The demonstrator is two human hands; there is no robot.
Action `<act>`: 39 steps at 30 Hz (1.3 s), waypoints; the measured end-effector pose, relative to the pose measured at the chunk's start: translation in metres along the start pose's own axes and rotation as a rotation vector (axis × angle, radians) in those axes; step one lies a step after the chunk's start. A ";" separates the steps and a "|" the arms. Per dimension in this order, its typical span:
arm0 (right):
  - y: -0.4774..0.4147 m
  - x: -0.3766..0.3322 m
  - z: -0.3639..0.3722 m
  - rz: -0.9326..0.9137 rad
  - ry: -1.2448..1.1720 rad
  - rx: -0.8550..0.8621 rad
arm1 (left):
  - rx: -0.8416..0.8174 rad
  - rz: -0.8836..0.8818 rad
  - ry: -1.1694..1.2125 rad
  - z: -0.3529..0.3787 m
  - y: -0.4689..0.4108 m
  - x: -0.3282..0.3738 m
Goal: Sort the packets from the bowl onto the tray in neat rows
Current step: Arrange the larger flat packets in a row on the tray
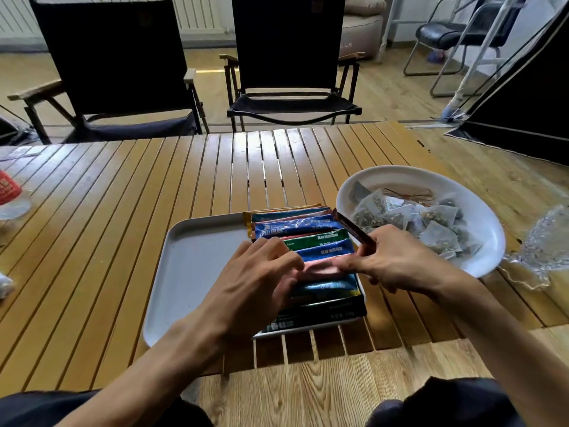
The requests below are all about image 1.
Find person's left forearm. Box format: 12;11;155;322
57;313;223;427

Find white wall radiator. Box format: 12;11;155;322
0;0;234;40

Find pile of grey sachets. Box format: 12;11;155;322
349;181;483;262

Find clear bottle with red cap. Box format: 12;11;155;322
0;169;33;221

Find person's leg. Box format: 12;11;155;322
0;388;214;427
366;377;528;427

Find person's right hand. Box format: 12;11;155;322
333;224;465;299

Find person's right forearm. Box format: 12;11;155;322
433;269;569;427

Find crumpled white tissue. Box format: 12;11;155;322
0;272;17;301

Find black fabric backdrop panel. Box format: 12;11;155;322
0;104;41;146
444;0;569;166

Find beige inflatable sofa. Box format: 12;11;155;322
340;0;388;60

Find small white pen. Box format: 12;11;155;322
0;145;47;161

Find grey rectangular tray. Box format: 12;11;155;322
142;211;369;348

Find white metal frame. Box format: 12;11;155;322
378;0;530;120

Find person's left hand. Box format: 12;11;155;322
195;237;306;348

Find thin reddish brown strings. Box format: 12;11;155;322
383;186;436;206

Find person's right leg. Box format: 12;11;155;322
366;377;528;427

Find clear patterned glass cup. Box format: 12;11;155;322
504;204;569;291

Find row of colourful stick packets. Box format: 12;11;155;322
243;204;369;339

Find black office chair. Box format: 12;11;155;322
403;0;530;98

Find black folding chair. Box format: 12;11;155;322
7;0;210;145
219;0;365;133

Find person's left leg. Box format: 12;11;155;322
0;388;214;427

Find white round bowl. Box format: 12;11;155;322
335;165;507;279

